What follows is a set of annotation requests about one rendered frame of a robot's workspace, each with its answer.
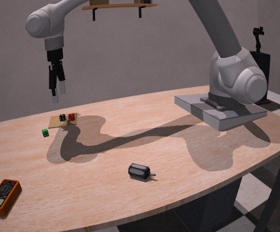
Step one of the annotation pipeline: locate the tan mat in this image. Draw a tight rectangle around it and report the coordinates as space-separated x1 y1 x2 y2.
48 113 77 129

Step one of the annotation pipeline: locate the orange digital multimeter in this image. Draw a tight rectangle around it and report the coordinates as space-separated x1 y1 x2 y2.
0 179 22 217

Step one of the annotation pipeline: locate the green die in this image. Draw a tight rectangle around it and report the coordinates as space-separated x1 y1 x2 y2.
42 129 49 137

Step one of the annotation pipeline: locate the red die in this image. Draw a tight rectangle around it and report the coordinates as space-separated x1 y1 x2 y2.
68 114 75 120

